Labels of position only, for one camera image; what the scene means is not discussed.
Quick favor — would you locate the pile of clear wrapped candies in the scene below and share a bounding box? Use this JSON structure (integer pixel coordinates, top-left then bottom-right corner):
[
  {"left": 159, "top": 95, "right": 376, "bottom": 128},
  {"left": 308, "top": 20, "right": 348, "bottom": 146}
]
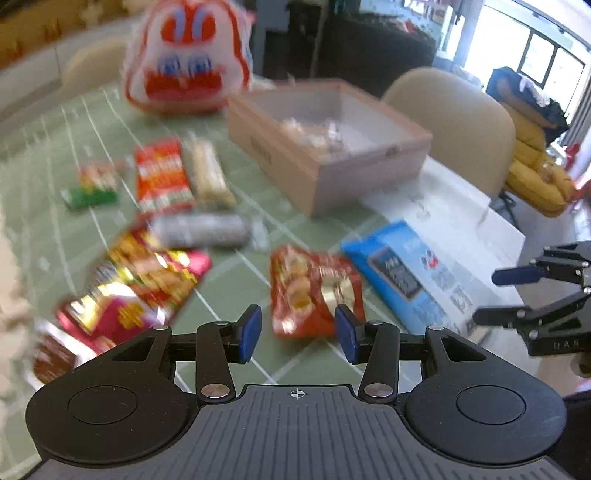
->
[{"left": 279, "top": 115, "right": 349, "bottom": 155}]

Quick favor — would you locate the blue white box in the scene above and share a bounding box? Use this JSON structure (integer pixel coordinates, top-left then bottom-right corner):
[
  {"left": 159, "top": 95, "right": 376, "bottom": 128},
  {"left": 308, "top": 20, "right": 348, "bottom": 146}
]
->
[{"left": 341, "top": 220, "right": 485, "bottom": 334}]

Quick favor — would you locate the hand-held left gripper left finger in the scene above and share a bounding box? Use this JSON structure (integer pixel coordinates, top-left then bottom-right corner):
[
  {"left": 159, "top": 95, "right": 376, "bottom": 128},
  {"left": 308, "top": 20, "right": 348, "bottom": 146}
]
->
[{"left": 111, "top": 304, "right": 263, "bottom": 402}]

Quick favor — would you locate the green checked tablecloth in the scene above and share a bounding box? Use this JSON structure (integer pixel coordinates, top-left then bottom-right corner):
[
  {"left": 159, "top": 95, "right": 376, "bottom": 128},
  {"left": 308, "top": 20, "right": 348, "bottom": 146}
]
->
[{"left": 0, "top": 80, "right": 462, "bottom": 400}]

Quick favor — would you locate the window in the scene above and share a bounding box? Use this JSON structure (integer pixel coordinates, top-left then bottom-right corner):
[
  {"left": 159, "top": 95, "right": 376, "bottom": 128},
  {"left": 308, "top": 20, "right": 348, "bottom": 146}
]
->
[{"left": 478, "top": 7, "right": 588, "bottom": 121}]

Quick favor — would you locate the beige chair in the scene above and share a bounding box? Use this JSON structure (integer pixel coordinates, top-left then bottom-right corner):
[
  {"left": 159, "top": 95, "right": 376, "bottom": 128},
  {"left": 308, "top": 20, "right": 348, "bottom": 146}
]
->
[
  {"left": 60, "top": 39, "right": 129, "bottom": 99},
  {"left": 381, "top": 67, "right": 517, "bottom": 199}
]

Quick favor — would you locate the black sofa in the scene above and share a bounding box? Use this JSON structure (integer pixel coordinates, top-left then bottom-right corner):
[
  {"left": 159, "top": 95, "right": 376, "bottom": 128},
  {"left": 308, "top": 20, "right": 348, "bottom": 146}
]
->
[{"left": 318, "top": 18, "right": 437, "bottom": 88}]

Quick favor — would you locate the beige snack bar packet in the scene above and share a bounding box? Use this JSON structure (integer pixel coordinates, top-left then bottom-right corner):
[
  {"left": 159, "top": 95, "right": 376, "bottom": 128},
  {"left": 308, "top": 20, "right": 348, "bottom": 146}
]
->
[{"left": 185, "top": 138, "right": 238, "bottom": 209}]

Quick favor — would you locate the red food picture packet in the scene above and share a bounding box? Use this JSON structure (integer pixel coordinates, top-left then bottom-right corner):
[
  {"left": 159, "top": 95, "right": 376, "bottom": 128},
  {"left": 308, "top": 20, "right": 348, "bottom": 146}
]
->
[{"left": 270, "top": 246, "right": 366, "bottom": 340}]

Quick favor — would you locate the white paper sheet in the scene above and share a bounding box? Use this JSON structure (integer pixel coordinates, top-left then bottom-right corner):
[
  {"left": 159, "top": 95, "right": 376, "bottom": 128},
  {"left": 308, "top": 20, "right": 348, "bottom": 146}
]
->
[{"left": 360, "top": 156, "right": 527, "bottom": 370}]

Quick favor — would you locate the red yellow snack bag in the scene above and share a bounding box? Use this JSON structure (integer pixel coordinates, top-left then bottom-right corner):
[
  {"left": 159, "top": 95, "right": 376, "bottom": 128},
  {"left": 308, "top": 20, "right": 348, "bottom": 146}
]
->
[{"left": 92, "top": 226, "right": 213, "bottom": 324}]

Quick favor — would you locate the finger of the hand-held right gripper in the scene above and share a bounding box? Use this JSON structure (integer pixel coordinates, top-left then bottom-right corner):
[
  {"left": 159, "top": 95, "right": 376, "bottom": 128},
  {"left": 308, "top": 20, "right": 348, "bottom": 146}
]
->
[
  {"left": 472, "top": 286, "right": 591, "bottom": 331},
  {"left": 491, "top": 242, "right": 591, "bottom": 288}
]

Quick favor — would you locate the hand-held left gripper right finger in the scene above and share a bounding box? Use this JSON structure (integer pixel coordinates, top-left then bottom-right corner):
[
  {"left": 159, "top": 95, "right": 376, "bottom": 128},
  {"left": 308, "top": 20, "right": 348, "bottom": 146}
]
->
[{"left": 334, "top": 304, "right": 488, "bottom": 402}]

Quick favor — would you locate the pink cardboard box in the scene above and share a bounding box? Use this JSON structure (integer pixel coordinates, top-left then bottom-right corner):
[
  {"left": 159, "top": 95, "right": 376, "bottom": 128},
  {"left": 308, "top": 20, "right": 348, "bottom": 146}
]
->
[{"left": 226, "top": 78, "right": 434, "bottom": 217}]

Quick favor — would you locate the magenta snack bag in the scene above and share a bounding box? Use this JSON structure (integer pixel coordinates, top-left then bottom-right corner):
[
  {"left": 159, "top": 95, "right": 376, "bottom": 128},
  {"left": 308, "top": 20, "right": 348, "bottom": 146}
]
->
[{"left": 55, "top": 284, "right": 169, "bottom": 352}]

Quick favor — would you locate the clear grey snack packet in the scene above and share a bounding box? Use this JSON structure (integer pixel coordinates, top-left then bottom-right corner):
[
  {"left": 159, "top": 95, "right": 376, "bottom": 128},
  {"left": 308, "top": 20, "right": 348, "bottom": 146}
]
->
[{"left": 148, "top": 213, "right": 269, "bottom": 253}]

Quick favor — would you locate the dark blue bag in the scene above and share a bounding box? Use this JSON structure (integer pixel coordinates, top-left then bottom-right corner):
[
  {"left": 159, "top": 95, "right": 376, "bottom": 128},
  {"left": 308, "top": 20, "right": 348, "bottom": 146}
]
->
[{"left": 486, "top": 67, "right": 571, "bottom": 131}]

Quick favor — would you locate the green red snack packet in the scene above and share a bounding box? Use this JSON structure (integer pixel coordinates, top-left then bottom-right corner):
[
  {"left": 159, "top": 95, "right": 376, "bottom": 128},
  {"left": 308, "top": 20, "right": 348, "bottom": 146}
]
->
[{"left": 62, "top": 161, "right": 123, "bottom": 211}]

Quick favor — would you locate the dark red packet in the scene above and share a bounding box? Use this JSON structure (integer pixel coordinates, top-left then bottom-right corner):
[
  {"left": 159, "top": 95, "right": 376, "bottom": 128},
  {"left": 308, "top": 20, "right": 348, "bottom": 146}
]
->
[{"left": 31, "top": 320, "right": 100, "bottom": 386}]

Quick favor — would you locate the white red cartoon bunny bag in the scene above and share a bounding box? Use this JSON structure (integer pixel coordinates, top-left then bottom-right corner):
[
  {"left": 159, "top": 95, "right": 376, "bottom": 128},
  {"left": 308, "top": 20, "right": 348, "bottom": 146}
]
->
[{"left": 124, "top": 0, "right": 257, "bottom": 116}]

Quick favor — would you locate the yellow cushioned chair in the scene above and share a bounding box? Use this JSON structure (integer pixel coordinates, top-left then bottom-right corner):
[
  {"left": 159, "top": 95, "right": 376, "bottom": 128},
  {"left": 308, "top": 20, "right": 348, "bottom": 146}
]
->
[{"left": 503, "top": 121, "right": 578, "bottom": 219}]

